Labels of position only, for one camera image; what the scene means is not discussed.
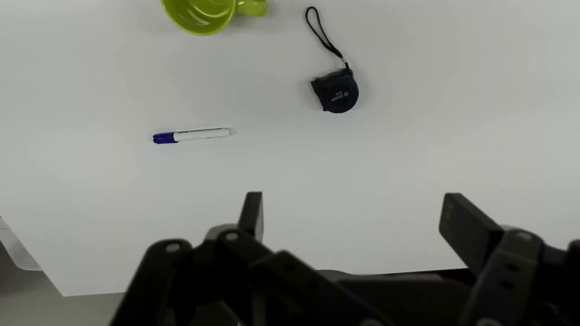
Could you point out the blue capped pen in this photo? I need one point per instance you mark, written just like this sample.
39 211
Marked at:
191 135

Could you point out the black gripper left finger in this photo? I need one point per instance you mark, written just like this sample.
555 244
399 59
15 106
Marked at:
242 284

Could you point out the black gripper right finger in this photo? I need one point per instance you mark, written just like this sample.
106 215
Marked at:
514 284

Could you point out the yellow green mug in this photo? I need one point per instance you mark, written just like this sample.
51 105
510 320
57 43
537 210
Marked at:
202 16

